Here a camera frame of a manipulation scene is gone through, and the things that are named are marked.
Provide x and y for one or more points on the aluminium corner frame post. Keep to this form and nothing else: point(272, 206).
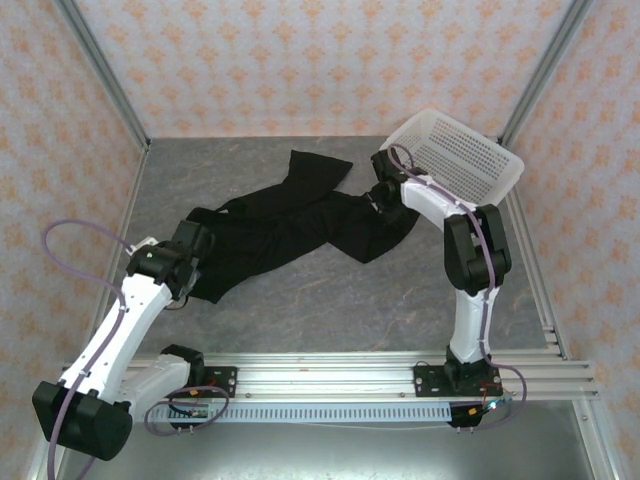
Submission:
point(102, 70)
point(544, 70)

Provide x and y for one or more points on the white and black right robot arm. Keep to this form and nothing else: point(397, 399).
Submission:
point(470, 320)

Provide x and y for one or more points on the black t-shirt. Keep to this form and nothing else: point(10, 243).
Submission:
point(300, 225)

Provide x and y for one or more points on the small control circuit board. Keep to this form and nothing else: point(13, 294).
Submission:
point(492, 406)
point(197, 412)

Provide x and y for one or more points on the aluminium base rail beam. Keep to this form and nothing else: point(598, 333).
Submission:
point(325, 375)

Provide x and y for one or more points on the white perforated plastic basket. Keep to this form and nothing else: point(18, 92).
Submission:
point(465, 155)

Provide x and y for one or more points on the aluminium lower frame strut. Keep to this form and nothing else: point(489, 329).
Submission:
point(595, 440)
point(37, 467)

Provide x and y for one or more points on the grey metal lower panel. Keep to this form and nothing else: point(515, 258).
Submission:
point(325, 455)

